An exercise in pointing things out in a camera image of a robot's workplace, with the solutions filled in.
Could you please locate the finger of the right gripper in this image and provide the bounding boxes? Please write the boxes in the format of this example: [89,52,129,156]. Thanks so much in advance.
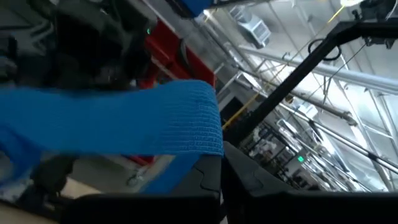
[29,155,78,200]

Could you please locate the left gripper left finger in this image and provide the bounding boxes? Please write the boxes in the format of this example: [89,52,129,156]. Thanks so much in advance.
[58,154,223,224]

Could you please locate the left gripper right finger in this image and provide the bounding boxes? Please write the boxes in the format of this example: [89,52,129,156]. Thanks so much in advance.
[223,141,398,224]

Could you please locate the blue elastic bandage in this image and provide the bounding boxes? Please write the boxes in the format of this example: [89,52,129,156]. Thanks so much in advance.
[0,79,225,195]

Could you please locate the blue storage bin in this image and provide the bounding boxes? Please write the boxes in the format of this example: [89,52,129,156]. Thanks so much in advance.
[181,0,216,19]

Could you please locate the white ceiling air unit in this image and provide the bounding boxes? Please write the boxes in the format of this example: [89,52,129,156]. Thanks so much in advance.
[236,5,272,48]

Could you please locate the silver ceiling duct pipe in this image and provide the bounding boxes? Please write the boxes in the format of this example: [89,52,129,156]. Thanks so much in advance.
[241,45,398,96]

